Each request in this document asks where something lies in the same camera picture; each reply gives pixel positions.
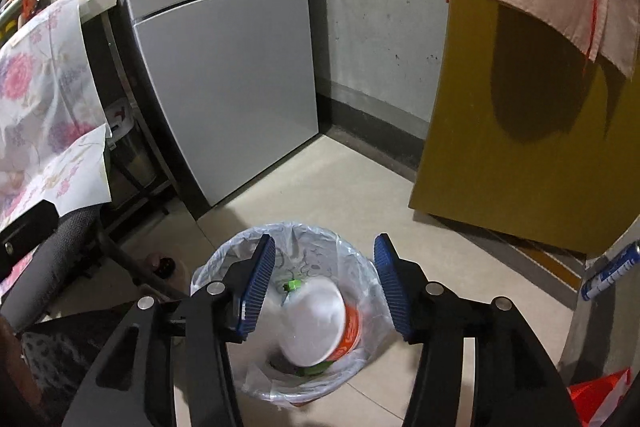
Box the silver refrigerator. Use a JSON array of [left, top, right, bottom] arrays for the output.
[[109, 0, 321, 221]]

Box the red plastic bag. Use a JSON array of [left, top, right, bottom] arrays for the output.
[[567, 368, 634, 427]]

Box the blue and white tube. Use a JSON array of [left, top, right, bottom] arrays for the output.
[[580, 242, 640, 303]]

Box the white orange noodle bowl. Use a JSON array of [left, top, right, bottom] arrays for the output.
[[277, 282, 364, 368]]

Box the brown wooden door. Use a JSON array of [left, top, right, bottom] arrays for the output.
[[409, 0, 640, 256]]

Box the stainless steel pot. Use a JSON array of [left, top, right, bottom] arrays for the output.
[[107, 122, 159, 186]]

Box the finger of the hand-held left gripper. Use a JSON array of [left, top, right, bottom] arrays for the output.
[[0, 201, 60, 280]]

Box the waste bin with plastic liner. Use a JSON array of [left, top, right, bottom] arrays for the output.
[[190, 221, 394, 410]]

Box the floral printed cloth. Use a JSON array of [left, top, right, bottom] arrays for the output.
[[0, 0, 112, 229]]

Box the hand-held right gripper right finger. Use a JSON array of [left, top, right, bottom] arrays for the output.
[[372, 233, 583, 427]]

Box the person's left forearm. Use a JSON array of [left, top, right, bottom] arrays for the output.
[[0, 314, 42, 427]]

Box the metal table frame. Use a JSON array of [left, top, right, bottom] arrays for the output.
[[77, 0, 184, 238]]

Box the grey office chair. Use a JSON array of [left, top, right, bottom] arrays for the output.
[[0, 205, 189, 427]]

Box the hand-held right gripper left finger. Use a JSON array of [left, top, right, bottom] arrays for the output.
[[60, 233, 277, 427]]

